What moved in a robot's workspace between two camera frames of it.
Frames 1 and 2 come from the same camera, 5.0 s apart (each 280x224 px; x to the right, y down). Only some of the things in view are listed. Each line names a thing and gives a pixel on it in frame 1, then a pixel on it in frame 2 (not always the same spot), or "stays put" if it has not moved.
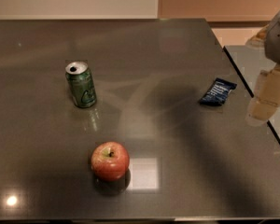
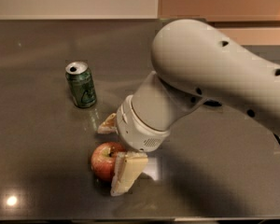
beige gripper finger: (273, 86) -> (108, 126)
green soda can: (81, 80) stays put
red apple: (110, 161) stays put
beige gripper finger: (259, 112) -> (128, 167)
